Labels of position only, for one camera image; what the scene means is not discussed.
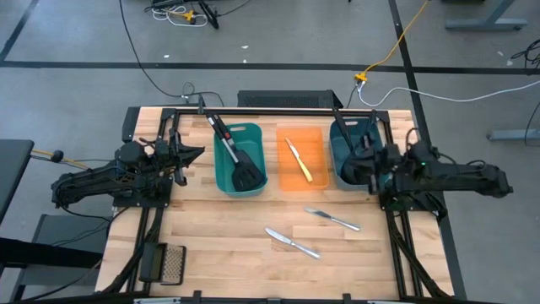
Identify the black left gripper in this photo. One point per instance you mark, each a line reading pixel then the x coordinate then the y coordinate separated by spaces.
pixel 169 156

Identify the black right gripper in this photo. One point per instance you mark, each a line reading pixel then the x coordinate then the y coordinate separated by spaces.
pixel 388 164

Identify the steel table knife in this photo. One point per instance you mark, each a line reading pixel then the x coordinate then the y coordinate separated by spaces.
pixel 333 218
pixel 291 242

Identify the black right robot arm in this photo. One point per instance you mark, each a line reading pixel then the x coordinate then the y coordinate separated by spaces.
pixel 464 177

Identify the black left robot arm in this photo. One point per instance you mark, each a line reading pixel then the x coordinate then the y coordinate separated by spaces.
pixel 93 181

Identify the dark blue-teal plastic bin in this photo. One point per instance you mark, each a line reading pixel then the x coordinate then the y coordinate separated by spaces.
pixel 337 169

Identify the light green-teal plastic bin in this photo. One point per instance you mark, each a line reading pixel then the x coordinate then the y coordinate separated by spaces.
pixel 221 173

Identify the translucent orange plastic bin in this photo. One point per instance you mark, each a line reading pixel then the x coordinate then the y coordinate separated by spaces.
pixel 316 169

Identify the black tongs with red lock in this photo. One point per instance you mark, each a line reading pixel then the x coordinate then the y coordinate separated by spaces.
pixel 217 124

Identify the black perforated computer case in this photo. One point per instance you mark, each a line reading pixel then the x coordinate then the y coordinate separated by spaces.
pixel 287 99

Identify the grey cart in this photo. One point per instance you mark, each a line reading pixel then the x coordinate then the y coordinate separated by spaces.
pixel 63 232

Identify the grey desk leg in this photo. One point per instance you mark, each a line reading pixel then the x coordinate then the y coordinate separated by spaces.
pixel 514 135
pixel 489 23

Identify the black side table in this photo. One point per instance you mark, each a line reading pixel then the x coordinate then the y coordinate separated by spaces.
pixel 14 177

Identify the black table frame rails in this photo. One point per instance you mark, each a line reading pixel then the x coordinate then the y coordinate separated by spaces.
pixel 274 112

